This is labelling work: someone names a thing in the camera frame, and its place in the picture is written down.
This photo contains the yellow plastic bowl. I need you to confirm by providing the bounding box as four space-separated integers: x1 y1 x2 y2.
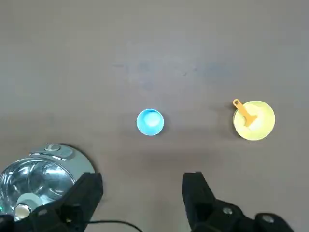
232 100 276 142

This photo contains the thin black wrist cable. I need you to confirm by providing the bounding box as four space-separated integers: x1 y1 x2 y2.
86 219 143 232

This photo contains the gray bottle with tan cap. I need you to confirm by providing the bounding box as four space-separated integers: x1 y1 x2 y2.
14 192 42 222

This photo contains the blue plastic cup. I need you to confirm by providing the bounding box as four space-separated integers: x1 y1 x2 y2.
136 108 165 136

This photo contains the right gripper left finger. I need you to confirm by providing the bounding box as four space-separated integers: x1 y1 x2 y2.
0 172 104 232

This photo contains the stainless steel pot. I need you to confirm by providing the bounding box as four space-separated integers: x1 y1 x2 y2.
0 143 96 219

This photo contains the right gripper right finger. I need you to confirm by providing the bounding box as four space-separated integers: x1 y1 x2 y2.
181 172 295 232

